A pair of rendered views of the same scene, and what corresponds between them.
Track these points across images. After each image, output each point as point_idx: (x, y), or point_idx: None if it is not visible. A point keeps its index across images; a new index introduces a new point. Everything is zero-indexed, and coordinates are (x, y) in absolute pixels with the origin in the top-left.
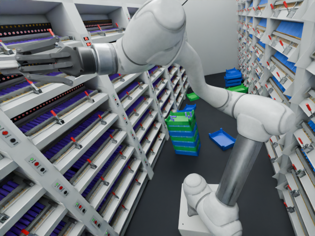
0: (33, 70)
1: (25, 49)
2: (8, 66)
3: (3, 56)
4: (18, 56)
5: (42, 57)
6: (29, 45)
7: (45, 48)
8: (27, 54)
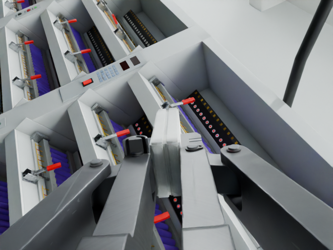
0: (118, 175)
1: (238, 159)
2: (155, 132)
3: (201, 139)
4: (197, 150)
5: (192, 202)
6: (271, 169)
7: (292, 248)
8: (233, 203)
